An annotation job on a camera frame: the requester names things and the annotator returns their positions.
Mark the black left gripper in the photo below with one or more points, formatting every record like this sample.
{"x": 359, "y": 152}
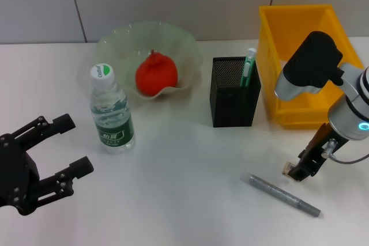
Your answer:
{"x": 14, "y": 179}

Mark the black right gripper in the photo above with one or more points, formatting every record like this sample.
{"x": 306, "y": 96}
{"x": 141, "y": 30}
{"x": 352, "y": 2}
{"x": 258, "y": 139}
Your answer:
{"x": 320, "y": 148}

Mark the beige eraser with barcode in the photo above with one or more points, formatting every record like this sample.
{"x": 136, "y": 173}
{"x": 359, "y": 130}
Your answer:
{"x": 287, "y": 167}

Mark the grey marker pen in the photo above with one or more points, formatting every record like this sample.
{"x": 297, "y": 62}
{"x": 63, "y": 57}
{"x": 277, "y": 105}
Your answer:
{"x": 276, "y": 192}

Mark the clear green-label water bottle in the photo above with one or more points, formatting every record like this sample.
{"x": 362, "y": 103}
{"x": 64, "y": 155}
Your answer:
{"x": 113, "y": 119}

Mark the orange fruit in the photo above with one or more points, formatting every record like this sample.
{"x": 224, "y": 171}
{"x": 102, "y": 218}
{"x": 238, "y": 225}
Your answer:
{"x": 157, "y": 74}

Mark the mint green utility knife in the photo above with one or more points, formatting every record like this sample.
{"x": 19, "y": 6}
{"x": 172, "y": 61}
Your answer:
{"x": 248, "y": 68}

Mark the black mesh pen holder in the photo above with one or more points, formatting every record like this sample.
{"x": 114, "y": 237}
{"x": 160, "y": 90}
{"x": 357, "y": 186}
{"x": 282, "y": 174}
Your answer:
{"x": 230, "y": 105}

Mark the translucent green fruit bowl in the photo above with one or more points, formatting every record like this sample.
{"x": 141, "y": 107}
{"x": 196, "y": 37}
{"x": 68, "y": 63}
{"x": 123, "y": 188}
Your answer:
{"x": 170, "y": 41}

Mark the yellow plastic bin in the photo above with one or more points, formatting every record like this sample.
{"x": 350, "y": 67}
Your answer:
{"x": 288, "y": 24}

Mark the black silver wrist camera housing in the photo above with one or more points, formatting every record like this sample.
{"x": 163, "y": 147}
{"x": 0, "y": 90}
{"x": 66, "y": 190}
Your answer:
{"x": 311, "y": 64}

